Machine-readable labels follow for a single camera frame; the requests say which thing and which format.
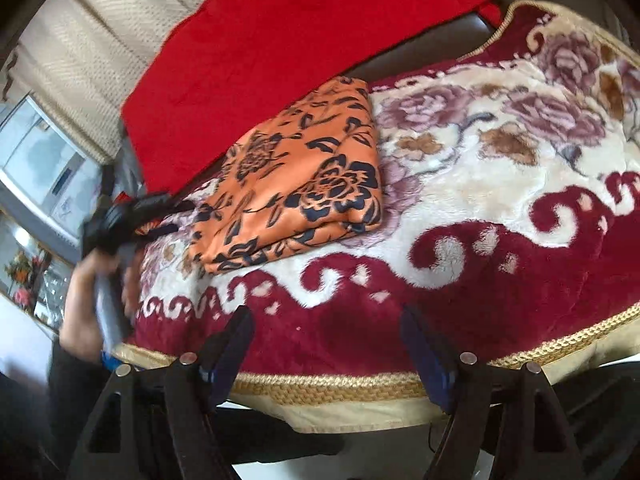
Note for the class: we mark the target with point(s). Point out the grey cushion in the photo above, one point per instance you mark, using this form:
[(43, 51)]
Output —
[(131, 160)]

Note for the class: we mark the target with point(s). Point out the glass cabinet with flowers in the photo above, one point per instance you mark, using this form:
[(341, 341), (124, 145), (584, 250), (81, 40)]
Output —
[(27, 270)]

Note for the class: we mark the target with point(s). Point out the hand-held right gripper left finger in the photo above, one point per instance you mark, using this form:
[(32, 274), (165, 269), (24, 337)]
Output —
[(227, 355)]

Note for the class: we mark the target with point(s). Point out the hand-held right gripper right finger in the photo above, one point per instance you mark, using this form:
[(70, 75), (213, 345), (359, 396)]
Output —
[(425, 355)]

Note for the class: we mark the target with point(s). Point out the red white floral plush blanket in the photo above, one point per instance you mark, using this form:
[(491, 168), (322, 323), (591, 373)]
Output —
[(475, 270)]

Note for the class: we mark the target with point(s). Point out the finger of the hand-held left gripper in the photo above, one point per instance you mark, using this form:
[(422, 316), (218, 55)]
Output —
[(172, 217)]

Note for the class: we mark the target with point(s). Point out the person's left hand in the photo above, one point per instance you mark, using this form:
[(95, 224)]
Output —
[(80, 310)]

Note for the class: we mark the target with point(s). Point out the plain red cloth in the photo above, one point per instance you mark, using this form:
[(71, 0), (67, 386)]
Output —
[(280, 60)]

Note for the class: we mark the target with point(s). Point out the orange black floral garment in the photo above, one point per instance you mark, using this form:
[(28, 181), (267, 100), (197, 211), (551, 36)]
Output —
[(300, 175)]

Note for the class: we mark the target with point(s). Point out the white framed window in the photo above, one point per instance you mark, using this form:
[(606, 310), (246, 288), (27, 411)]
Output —
[(40, 165)]

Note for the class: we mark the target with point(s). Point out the beige textured curtain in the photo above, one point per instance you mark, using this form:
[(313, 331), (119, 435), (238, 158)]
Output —
[(100, 35)]

